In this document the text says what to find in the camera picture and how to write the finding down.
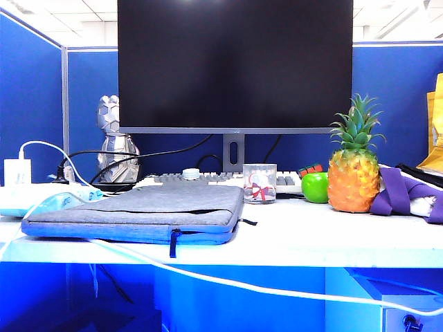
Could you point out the green apple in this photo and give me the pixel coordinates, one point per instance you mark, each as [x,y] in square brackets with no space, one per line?
[315,188]

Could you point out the white power strip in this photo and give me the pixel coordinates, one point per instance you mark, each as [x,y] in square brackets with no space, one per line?
[20,197]

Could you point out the small rubik's cube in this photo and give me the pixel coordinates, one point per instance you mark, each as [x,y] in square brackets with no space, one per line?
[309,169]

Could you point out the silver faceted figurine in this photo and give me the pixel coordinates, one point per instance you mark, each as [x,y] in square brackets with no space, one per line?
[110,114]

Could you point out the gray metal partition post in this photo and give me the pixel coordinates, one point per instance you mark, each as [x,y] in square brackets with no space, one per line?
[65,103]

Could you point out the flat black folder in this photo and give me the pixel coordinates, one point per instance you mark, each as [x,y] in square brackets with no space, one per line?
[418,171]

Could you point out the black drawer key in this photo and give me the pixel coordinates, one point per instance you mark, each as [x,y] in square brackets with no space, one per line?
[412,321]

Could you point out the pale round keyboard knob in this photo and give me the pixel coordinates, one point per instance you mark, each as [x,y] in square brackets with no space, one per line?
[191,174]

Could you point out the black power plug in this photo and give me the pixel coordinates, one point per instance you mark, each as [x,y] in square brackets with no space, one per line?
[62,174]

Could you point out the white power adapter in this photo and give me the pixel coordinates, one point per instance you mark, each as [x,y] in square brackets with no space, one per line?
[15,171]

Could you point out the white drawer cabinet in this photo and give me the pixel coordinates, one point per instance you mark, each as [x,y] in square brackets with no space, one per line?
[356,301]

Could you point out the gray monitor stand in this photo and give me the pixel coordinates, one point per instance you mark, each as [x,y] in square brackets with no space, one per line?
[226,152]

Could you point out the large black computer monitor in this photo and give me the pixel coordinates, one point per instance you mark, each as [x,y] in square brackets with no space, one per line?
[235,65]

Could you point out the clear jar with red ribbon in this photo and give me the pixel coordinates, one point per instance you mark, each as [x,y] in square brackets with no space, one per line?
[259,186]

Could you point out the yellow paper bag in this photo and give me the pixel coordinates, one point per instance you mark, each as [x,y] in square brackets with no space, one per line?
[434,138]

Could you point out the purple cloth tote bag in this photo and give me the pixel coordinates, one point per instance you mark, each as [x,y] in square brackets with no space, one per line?
[392,193]

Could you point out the orange plastic pineapple green crown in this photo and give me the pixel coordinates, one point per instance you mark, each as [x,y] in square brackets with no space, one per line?
[353,183]

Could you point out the gray fabric laptop sleeve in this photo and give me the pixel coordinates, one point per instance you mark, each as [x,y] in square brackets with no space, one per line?
[138,207]

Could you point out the light blue plastic packet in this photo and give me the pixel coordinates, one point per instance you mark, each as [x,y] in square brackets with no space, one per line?
[65,198]

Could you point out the white and gray keyboard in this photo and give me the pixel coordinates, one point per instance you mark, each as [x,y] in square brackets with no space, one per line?
[221,178]

